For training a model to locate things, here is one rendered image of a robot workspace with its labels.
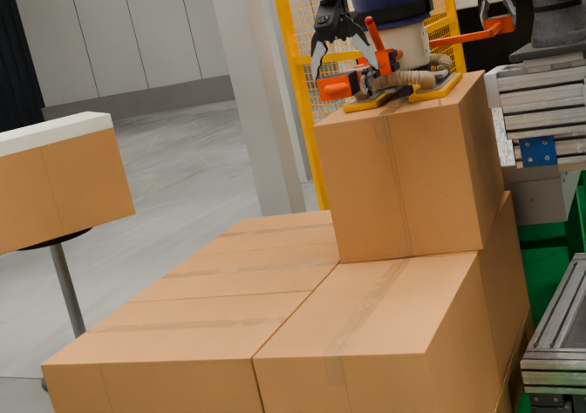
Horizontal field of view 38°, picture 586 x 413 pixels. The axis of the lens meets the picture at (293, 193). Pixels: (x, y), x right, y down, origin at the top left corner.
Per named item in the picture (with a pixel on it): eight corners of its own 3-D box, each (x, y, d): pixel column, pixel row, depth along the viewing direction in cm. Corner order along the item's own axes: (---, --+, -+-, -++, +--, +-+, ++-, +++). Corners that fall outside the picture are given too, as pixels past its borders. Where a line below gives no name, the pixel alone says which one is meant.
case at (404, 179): (387, 203, 296) (364, 90, 288) (504, 189, 282) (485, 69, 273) (340, 264, 242) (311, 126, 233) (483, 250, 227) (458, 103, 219)
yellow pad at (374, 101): (373, 92, 274) (370, 77, 273) (403, 87, 271) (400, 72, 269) (344, 113, 244) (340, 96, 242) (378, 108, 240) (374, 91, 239)
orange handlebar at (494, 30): (407, 48, 276) (405, 37, 275) (502, 30, 265) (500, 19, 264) (323, 99, 193) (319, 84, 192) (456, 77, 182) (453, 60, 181)
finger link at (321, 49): (322, 77, 203) (337, 42, 199) (314, 81, 197) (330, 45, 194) (310, 71, 203) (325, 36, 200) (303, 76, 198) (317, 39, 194)
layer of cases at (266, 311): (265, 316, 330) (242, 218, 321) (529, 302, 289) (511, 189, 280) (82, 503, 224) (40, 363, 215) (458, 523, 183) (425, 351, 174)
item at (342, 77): (330, 95, 202) (327, 74, 201) (361, 91, 200) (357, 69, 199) (320, 102, 195) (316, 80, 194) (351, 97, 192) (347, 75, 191)
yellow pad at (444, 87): (432, 83, 267) (428, 67, 266) (463, 77, 264) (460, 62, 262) (409, 103, 237) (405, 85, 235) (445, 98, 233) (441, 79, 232)
